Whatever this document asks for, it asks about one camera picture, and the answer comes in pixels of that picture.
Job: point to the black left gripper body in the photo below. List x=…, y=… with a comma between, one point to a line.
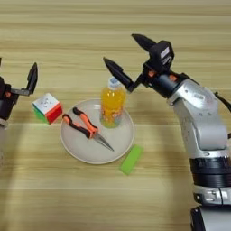
x=3, y=103

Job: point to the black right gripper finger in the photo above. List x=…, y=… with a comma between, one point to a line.
x=118, y=72
x=145, y=42

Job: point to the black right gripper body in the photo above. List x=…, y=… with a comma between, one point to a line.
x=164, y=82

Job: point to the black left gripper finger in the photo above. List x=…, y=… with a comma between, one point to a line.
x=32, y=78

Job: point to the colourful puzzle cube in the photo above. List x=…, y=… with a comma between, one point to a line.
x=46, y=105

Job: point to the orange juice bottle white cap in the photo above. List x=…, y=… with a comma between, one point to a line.
x=112, y=105

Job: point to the orange black needle-nose pliers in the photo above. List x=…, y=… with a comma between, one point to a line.
x=88, y=124

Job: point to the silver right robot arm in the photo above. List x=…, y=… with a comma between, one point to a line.
x=204, y=126

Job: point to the right black box white label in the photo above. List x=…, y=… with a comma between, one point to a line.
x=162, y=55

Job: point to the round beige plate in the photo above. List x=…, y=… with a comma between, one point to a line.
x=84, y=147

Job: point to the green rectangular block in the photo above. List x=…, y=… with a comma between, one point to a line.
x=131, y=160

